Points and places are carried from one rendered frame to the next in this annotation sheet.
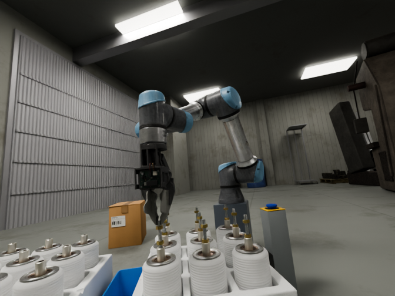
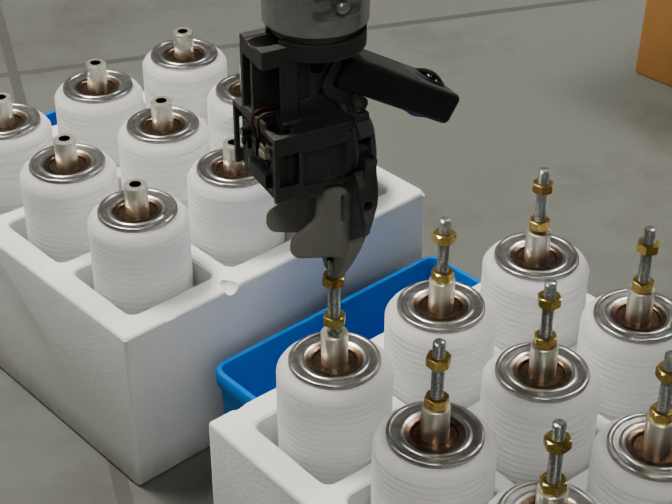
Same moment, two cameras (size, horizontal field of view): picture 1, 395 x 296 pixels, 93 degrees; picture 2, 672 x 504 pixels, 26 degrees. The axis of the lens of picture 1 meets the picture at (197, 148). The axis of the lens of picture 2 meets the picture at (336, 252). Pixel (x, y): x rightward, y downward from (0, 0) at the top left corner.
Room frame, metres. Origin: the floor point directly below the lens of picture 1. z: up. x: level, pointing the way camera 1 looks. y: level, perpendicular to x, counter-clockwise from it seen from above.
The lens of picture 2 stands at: (0.01, -0.66, 0.98)
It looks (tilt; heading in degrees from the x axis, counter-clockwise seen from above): 34 degrees down; 56
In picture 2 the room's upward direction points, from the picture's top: straight up
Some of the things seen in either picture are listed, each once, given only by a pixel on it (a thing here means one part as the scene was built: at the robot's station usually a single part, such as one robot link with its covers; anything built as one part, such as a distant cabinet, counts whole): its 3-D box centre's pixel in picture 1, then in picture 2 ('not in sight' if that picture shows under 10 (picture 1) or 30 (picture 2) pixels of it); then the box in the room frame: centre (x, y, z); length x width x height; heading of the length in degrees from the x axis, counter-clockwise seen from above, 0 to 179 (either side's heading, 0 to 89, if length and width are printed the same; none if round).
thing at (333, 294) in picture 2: (160, 235); (334, 300); (0.53, 0.12, 0.31); 0.01 x 0.01 x 0.08
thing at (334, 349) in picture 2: (161, 254); (334, 347); (0.53, 0.12, 0.26); 0.02 x 0.02 x 0.03
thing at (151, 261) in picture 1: (161, 259); (334, 360); (0.53, 0.12, 0.25); 0.08 x 0.08 x 0.01
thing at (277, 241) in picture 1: (278, 252); not in sight; (0.76, -0.27, 0.16); 0.07 x 0.07 x 0.31; 6
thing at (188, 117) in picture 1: (172, 121); not in sight; (0.61, 0.08, 0.65); 0.11 x 0.11 x 0.08; 54
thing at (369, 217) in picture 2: (166, 188); (352, 182); (0.53, 0.10, 0.43); 0.05 x 0.02 x 0.09; 84
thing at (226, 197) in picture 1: (230, 193); not in sight; (1.15, -0.17, 0.35); 0.15 x 0.15 x 0.10
